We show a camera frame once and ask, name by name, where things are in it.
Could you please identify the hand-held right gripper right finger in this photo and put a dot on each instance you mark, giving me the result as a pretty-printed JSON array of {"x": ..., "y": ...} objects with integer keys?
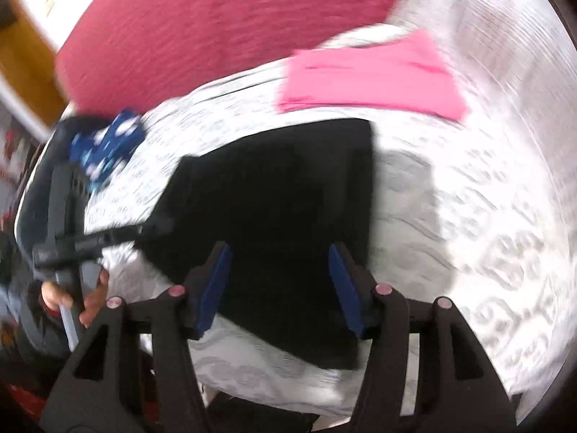
[{"x": 345, "y": 288}]

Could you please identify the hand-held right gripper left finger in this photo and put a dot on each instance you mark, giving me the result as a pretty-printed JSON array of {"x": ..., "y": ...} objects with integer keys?
[{"x": 214, "y": 288}]

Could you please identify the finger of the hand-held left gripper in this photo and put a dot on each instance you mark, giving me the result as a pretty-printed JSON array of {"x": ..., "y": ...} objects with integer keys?
[{"x": 117, "y": 237}]

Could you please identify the black pants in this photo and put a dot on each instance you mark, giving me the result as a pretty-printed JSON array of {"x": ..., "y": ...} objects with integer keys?
[{"x": 279, "y": 198}]

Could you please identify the dark velvet cushion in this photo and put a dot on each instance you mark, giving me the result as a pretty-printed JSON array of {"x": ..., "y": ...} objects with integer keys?
[{"x": 38, "y": 189}]

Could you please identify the blue star-printed cloth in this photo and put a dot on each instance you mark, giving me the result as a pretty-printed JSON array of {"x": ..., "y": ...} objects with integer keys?
[{"x": 110, "y": 142}]

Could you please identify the white grey patterned bedsheet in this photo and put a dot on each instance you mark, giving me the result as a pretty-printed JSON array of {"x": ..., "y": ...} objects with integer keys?
[{"x": 473, "y": 234}]

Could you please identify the wooden door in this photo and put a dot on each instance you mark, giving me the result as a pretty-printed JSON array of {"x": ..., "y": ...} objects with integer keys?
[{"x": 27, "y": 63}]

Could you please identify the pink folded cloth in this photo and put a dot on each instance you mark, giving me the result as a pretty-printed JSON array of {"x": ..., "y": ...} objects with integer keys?
[{"x": 369, "y": 81}]

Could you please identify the red patterned headboard cushion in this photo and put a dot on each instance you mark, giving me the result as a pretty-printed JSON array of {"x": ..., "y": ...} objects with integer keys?
[{"x": 216, "y": 22}]

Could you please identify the white striped blanket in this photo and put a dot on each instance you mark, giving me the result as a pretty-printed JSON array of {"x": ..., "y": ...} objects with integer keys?
[{"x": 496, "y": 31}]

